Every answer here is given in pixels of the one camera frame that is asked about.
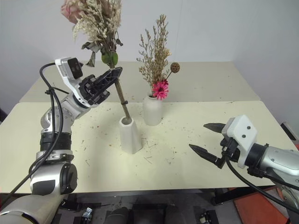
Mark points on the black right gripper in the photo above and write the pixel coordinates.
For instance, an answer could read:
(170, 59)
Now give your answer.
(231, 150)

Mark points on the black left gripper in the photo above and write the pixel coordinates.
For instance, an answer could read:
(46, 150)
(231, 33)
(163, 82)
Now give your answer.
(93, 91)

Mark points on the dried bouquet with pink rose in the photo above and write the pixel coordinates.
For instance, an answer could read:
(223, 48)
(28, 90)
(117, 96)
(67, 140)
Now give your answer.
(102, 23)

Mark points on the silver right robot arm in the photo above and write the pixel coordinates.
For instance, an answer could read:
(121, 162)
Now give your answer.
(278, 161)

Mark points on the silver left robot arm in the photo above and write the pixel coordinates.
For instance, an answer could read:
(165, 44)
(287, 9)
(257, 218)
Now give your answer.
(53, 179)

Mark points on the dried bouquet with magenta daisy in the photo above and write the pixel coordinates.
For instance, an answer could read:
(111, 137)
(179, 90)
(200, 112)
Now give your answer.
(156, 58)

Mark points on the round white vase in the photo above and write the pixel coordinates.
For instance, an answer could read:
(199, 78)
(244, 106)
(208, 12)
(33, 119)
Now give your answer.
(152, 112)

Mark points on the black table leg with caster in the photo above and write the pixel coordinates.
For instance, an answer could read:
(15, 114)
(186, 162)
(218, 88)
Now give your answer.
(224, 196)

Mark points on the tall angular white vase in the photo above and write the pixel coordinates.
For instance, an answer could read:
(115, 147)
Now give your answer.
(130, 140)

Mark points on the small black device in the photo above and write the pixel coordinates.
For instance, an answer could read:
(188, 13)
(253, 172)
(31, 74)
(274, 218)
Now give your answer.
(208, 217)

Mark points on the black angular object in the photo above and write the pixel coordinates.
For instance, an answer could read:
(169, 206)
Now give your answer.
(288, 130)

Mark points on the orange floor mat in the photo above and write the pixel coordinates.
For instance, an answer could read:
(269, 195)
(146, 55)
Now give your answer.
(257, 207)

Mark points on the dark rounded shape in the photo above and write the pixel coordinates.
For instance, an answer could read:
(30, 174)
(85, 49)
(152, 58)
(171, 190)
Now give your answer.
(120, 214)

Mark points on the small metal clamp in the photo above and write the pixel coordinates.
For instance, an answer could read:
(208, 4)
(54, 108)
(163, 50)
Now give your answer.
(88, 212)

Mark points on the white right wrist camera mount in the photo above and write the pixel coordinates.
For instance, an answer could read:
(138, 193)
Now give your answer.
(243, 140)

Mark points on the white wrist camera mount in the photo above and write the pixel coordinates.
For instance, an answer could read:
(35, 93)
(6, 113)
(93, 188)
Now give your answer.
(67, 79)
(243, 140)

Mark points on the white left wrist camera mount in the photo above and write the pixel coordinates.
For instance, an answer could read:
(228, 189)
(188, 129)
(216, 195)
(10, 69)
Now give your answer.
(67, 79)

